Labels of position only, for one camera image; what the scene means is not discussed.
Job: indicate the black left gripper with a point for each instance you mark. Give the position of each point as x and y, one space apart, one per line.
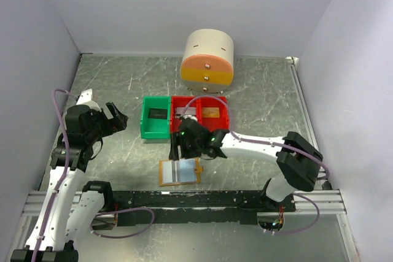
118 123

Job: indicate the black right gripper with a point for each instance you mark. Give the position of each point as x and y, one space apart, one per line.
177 138

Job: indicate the silver striped card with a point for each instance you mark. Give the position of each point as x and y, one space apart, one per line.
169 172
184 111

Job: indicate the tan leather card holder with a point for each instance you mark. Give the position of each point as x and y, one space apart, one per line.
189 172

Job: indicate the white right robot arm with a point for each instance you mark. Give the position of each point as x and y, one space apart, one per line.
298 161

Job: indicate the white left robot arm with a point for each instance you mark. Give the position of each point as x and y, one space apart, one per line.
59 226

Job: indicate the black card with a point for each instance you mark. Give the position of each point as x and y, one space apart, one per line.
159 114

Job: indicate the gold VIP card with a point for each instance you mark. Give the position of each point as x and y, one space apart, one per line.
210 112

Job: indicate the red bin with silver card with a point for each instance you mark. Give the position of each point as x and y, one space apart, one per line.
178 103

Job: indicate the red bin with gold card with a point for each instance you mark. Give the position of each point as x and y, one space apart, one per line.
215 123

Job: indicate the green plastic bin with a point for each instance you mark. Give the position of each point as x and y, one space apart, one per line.
153 129

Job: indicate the round three-drawer mini cabinet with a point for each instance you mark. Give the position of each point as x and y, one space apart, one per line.
207 64

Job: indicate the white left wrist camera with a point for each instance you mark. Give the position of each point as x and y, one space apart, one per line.
86 98

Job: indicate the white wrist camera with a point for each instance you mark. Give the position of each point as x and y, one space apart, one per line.
86 98
192 117

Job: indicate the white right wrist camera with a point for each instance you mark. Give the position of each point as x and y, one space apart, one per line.
192 117

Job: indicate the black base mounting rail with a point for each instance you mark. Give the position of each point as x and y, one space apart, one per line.
182 207

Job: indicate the aluminium frame rail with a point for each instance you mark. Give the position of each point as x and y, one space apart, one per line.
292 61

